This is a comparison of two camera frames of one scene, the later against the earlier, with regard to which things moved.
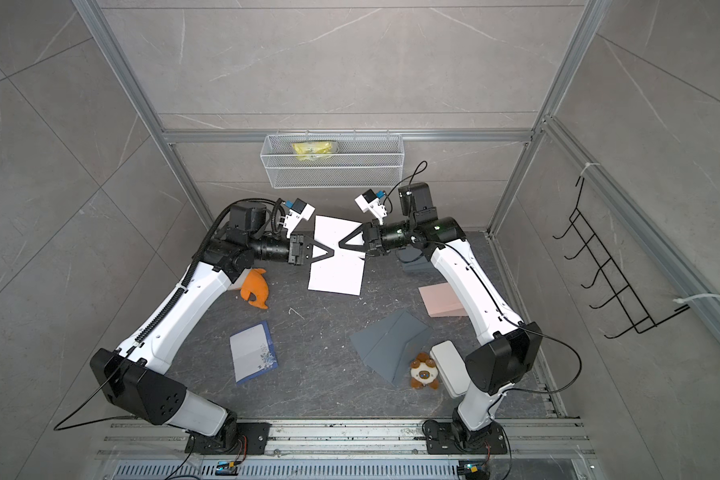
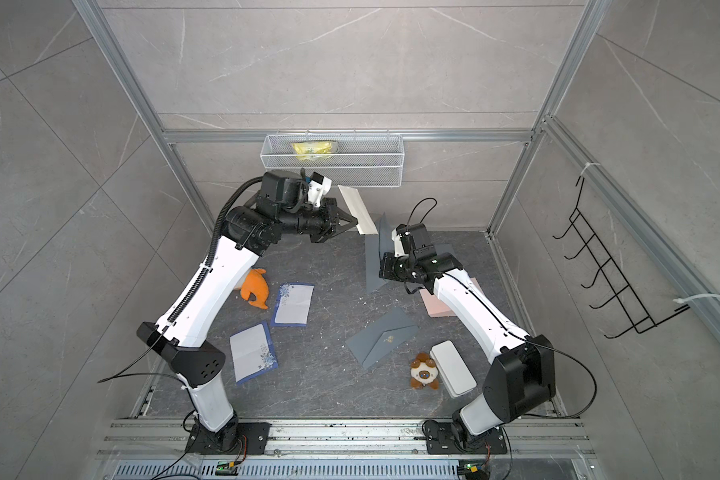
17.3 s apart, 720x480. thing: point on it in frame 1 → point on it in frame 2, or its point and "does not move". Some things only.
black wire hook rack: x=636 y=312 does not move
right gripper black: x=373 y=241 → x=387 y=267
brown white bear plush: x=423 y=372 does not move
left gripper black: x=300 y=245 → x=324 y=227
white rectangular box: x=452 y=367 does not move
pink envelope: x=441 y=302 does not move
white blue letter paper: x=253 y=351 does not move
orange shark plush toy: x=256 y=283 does not move
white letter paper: x=340 y=272 → x=293 y=305
